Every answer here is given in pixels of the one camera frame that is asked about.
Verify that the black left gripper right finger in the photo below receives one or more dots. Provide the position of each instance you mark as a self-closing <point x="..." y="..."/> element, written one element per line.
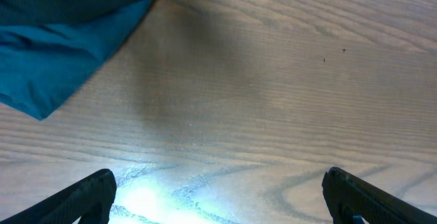
<point x="352" y="200"/>

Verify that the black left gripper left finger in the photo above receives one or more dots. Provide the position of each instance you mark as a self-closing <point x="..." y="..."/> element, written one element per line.
<point x="87" y="201"/>

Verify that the navy blue folded garment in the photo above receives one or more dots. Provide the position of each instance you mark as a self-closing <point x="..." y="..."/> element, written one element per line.
<point x="49" y="48"/>

